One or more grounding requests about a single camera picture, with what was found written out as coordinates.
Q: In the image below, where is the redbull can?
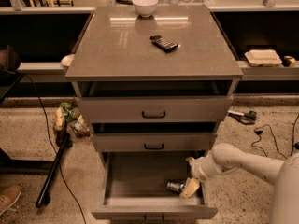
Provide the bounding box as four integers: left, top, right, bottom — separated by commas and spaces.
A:
166, 180, 185, 193

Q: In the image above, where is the black pole on floor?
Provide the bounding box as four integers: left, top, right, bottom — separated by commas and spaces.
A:
36, 133, 70, 208

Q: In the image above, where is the black cable on floor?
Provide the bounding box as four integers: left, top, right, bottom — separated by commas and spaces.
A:
21, 73, 88, 224

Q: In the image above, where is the grey drawer cabinet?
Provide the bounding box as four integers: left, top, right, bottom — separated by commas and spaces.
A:
64, 5, 244, 157

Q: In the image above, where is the grey drawer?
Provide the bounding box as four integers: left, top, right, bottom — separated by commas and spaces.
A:
73, 80, 235, 123
92, 122, 216, 152
92, 151, 217, 223

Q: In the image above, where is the white plate on ledge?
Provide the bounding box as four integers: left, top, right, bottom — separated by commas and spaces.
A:
61, 54, 75, 67

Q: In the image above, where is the white bowl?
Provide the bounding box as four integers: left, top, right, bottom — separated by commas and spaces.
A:
133, 0, 158, 17

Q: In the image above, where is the tan shoe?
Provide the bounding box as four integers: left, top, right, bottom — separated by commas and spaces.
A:
0, 184, 22, 216

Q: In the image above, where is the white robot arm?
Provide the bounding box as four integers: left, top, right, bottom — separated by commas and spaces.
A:
180, 143, 299, 224

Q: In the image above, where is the white foam food container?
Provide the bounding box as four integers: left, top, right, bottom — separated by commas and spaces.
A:
245, 49, 282, 66

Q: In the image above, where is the yellow tape measure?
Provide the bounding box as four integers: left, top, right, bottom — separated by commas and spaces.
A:
282, 56, 296, 67

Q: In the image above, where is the top grey drawer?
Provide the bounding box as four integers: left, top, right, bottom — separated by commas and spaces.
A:
73, 80, 235, 123

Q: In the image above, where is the black calculator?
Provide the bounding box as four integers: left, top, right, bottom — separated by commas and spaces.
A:
150, 35, 178, 53

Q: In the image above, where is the bottom grey drawer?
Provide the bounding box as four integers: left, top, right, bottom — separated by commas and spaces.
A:
92, 151, 217, 223

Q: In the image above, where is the middle grey drawer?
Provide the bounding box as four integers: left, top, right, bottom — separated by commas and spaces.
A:
92, 122, 216, 152

